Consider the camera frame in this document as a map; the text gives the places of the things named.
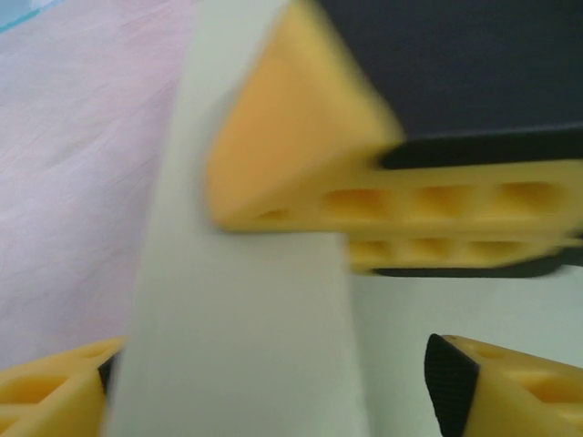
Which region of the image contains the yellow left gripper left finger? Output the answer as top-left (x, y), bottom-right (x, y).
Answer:
top-left (0, 335), bottom-right (129, 437)

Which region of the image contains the light green paper box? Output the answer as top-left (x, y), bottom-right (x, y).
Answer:
top-left (104, 0), bottom-right (583, 437)

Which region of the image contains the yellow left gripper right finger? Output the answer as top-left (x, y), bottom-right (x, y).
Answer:
top-left (424, 332), bottom-right (583, 437)

